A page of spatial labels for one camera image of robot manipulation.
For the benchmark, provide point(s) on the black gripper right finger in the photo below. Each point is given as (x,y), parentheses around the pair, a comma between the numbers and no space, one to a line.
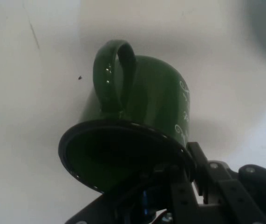
(244,193)

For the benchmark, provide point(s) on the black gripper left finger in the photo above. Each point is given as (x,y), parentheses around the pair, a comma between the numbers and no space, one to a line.
(181,191)

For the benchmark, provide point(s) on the green enamel mug white lettering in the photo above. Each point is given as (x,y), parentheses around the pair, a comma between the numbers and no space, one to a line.
(151,93)

